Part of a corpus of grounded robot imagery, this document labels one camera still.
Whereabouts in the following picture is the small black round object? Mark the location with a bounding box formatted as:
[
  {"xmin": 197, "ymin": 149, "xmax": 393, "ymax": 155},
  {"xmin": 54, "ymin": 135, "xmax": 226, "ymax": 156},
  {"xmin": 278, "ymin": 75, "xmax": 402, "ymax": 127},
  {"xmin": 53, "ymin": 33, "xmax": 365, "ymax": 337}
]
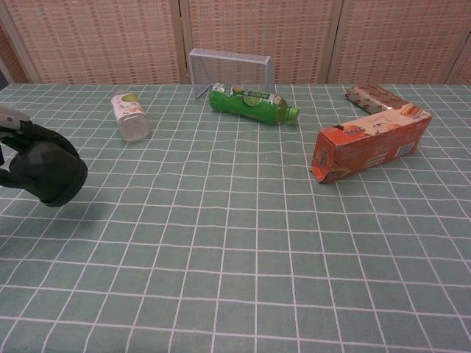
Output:
[{"xmin": 40, "ymin": 158, "xmax": 89, "ymax": 209}]

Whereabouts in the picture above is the green tea plastic bottle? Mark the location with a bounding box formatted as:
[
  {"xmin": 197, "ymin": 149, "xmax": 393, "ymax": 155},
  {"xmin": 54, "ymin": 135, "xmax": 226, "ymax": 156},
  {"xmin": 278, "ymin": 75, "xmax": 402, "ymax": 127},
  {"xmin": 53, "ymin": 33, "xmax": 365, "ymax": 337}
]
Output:
[{"xmin": 208, "ymin": 82, "xmax": 301, "ymax": 126}]

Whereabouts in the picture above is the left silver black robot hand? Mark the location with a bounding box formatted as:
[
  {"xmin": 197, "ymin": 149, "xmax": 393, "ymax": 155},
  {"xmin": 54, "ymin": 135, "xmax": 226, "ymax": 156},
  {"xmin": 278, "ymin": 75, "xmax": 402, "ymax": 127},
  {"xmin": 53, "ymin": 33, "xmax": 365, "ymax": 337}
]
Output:
[{"xmin": 0, "ymin": 106, "xmax": 80, "ymax": 190}]

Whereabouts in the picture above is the red patterned snack pack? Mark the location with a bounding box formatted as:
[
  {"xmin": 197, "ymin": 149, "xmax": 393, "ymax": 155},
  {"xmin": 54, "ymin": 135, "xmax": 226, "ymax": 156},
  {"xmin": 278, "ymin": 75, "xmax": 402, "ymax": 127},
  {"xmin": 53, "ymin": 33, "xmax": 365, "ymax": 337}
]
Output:
[{"xmin": 344, "ymin": 84, "xmax": 406, "ymax": 115}]

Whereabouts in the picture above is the orange juice carton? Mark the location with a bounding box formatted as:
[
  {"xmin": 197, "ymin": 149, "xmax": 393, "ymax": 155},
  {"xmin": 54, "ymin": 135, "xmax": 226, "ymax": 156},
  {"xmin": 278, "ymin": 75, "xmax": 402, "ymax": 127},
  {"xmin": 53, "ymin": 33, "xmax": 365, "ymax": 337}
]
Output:
[{"xmin": 310, "ymin": 104, "xmax": 433, "ymax": 184}]

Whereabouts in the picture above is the dark green bowl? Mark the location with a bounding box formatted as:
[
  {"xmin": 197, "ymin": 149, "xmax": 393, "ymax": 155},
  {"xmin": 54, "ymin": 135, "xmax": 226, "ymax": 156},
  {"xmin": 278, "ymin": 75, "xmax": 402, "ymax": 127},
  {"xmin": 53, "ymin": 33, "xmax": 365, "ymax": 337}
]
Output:
[{"xmin": 7, "ymin": 141, "xmax": 84, "ymax": 203}]

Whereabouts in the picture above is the green checkered tablecloth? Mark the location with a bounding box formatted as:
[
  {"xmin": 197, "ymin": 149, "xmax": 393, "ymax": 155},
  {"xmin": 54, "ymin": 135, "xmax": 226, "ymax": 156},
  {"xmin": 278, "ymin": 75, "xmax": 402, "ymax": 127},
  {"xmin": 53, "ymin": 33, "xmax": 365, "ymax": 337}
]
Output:
[{"xmin": 0, "ymin": 82, "xmax": 471, "ymax": 353}]

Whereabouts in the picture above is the woven bamboo folding screen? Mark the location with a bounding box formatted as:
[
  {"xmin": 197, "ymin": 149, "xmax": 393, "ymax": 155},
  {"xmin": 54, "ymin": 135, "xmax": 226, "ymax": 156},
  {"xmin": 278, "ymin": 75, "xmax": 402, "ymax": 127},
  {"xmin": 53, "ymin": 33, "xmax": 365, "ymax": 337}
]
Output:
[{"xmin": 0, "ymin": 0, "xmax": 471, "ymax": 85}]

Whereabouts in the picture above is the white metal mesh rack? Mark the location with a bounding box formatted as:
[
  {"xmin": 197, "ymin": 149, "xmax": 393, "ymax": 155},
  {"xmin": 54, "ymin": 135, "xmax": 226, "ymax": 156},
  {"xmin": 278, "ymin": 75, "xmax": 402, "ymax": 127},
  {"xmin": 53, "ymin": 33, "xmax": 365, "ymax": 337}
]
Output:
[{"xmin": 188, "ymin": 48, "xmax": 275, "ymax": 100}]

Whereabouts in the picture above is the clear bottle with white label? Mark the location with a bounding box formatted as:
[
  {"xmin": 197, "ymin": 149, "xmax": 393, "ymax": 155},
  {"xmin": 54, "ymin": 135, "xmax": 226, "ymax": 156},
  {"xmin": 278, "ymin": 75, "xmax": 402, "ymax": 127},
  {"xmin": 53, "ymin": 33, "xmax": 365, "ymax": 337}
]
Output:
[{"xmin": 111, "ymin": 89, "xmax": 151, "ymax": 143}]

